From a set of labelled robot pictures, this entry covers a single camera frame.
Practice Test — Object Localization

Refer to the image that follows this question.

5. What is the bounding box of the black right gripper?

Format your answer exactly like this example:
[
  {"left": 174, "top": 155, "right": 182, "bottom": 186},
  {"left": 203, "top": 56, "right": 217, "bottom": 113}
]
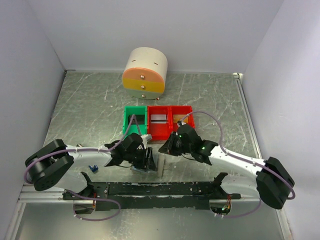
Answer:
[{"left": 158, "top": 131, "right": 193, "bottom": 157}]

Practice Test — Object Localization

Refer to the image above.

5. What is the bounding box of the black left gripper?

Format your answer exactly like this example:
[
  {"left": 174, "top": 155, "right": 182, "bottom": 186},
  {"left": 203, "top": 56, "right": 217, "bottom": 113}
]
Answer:
[{"left": 124, "top": 146, "right": 158, "bottom": 171}]

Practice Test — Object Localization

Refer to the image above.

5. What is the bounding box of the grey card holder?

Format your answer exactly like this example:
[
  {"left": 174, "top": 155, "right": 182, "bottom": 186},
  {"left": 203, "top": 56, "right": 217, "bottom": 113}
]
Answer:
[{"left": 130, "top": 155, "right": 166, "bottom": 177}]

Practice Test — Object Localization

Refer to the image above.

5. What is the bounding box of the red double plastic bin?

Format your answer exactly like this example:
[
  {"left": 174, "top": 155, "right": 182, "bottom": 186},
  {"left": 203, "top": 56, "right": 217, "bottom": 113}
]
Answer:
[{"left": 147, "top": 105, "right": 193, "bottom": 142}]

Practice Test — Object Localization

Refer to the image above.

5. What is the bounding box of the green plastic bin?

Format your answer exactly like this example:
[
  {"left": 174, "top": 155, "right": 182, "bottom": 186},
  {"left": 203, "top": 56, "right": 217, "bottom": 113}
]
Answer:
[{"left": 122, "top": 105, "right": 147, "bottom": 135}]

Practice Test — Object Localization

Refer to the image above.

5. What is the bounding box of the blue card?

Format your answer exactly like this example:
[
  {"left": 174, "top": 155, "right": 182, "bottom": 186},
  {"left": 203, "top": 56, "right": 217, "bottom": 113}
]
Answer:
[{"left": 88, "top": 165, "right": 99, "bottom": 173}]

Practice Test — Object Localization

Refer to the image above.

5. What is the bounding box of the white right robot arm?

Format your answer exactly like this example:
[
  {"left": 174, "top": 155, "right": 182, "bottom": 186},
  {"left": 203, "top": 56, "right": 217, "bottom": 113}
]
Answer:
[{"left": 158, "top": 124, "right": 295, "bottom": 210}]

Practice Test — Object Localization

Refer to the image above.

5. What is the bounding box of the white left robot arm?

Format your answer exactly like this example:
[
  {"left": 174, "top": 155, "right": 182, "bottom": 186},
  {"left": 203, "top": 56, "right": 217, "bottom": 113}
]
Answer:
[{"left": 24, "top": 133, "right": 158, "bottom": 200}]

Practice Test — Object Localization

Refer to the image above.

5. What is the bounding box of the orange gold card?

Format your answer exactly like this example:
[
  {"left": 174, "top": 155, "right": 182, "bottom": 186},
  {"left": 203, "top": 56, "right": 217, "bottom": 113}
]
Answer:
[{"left": 172, "top": 114, "right": 189, "bottom": 124}]

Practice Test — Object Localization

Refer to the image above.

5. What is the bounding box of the white card with black stripe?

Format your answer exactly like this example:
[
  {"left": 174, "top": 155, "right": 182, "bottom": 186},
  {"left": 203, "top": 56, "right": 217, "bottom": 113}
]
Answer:
[{"left": 150, "top": 114, "right": 168, "bottom": 124}]

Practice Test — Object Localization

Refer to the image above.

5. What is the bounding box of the black card in green bin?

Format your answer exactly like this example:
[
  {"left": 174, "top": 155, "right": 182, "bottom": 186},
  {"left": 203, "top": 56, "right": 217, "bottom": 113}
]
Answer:
[{"left": 131, "top": 114, "right": 146, "bottom": 125}]

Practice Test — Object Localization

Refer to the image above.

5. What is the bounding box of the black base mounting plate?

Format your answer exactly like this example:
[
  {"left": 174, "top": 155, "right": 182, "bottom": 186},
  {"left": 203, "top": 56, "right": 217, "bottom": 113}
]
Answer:
[{"left": 79, "top": 181, "right": 241, "bottom": 210}]

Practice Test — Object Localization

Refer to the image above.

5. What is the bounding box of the round three-drawer cabinet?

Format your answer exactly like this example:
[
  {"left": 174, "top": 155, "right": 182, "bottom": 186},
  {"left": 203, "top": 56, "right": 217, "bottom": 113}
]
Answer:
[{"left": 122, "top": 47, "right": 168, "bottom": 100}]

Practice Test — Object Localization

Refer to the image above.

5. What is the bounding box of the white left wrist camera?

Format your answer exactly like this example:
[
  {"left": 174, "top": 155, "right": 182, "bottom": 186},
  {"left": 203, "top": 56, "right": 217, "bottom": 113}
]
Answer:
[{"left": 140, "top": 134, "right": 152, "bottom": 148}]

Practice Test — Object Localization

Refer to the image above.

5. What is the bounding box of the aluminium rail frame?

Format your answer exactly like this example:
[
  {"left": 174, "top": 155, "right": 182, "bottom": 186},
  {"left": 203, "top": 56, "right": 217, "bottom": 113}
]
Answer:
[{"left": 19, "top": 72, "right": 283, "bottom": 203}]

